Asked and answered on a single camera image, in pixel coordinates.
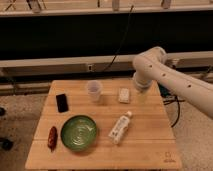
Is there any black smartphone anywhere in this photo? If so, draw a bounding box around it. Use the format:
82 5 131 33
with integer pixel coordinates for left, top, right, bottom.
56 94 69 113

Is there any red chili pepper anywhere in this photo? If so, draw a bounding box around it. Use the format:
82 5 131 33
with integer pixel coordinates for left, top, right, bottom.
48 126 58 151

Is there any green bowl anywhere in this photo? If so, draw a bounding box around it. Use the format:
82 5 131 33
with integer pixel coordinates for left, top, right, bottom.
60 115 98 152

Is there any black hanging cable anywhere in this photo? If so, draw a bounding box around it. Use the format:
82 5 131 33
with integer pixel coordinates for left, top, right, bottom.
101 3 135 73

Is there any clear plastic cup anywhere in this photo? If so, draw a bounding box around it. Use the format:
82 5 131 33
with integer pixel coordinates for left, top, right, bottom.
86 80 102 102

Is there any white wall socket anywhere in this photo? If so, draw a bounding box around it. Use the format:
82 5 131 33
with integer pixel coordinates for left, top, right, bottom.
88 65 92 72

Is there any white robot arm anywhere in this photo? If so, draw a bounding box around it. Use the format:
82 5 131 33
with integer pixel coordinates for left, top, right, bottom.
132 46 213 119

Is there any white sponge block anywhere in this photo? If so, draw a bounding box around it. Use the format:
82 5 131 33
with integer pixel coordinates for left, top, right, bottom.
118 88 130 103

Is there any wooden folding table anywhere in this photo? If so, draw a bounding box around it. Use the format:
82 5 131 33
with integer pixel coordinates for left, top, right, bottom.
25 79 182 170

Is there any black cable by arm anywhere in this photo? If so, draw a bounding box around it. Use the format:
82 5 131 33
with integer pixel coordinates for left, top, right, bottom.
163 94 186 128

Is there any white plastic bottle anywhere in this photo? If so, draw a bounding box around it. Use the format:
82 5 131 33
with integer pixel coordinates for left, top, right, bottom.
108 111 132 145

